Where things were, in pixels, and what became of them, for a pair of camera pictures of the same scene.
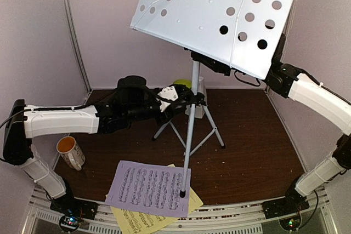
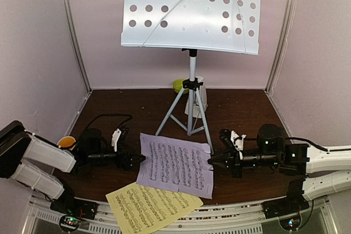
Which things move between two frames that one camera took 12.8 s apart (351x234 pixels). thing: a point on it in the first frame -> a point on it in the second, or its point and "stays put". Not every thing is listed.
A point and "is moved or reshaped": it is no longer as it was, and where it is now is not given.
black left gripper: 170,113 -> 126,164
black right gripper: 213,63 -> 230,160
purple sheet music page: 151,187 -> 175,165
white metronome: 199,109 stays put
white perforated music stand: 226,20 is moved or reshaped
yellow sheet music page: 171,165 -> 143,208
